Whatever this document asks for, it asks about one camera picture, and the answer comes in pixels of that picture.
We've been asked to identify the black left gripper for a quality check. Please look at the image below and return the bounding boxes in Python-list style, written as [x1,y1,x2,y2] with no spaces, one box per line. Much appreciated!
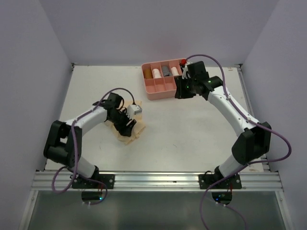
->
[108,108,135,136]

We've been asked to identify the beige underwear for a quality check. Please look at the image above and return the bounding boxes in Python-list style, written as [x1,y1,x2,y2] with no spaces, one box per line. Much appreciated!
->
[105,101,145,145]

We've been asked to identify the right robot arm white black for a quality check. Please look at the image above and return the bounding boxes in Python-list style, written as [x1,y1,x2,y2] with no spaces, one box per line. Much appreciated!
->
[175,59,271,188]

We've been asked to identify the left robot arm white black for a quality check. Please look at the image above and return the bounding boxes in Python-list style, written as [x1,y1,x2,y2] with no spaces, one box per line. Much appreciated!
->
[43,92,142,188]

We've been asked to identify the grey rolled underwear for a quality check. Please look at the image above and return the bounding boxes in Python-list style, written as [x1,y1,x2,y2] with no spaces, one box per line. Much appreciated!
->
[161,66,172,77]

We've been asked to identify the brown rolled underwear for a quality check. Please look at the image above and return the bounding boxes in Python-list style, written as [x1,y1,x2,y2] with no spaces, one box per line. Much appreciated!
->
[143,69,153,80]

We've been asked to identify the pink divided organizer tray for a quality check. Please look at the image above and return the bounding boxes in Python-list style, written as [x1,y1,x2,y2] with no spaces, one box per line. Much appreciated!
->
[141,58,182,101]

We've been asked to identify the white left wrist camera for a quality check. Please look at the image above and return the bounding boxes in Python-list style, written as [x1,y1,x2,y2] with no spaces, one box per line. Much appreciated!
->
[127,104,142,118]

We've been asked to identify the right wrist camera red cap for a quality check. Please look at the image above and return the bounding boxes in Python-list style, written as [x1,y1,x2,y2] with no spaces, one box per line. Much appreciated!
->
[179,59,191,71]

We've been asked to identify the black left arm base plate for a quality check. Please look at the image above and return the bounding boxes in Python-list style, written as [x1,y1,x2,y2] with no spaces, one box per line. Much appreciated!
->
[71,173,115,189]

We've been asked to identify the aluminium table frame rail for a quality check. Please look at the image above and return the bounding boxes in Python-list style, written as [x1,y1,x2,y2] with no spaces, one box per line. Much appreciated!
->
[31,62,283,192]

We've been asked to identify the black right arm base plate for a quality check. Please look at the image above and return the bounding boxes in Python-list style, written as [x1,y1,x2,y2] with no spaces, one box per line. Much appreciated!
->
[198,171,242,189]

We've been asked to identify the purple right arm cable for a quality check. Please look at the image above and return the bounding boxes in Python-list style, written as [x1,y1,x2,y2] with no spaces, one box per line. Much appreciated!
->
[186,54,293,230]

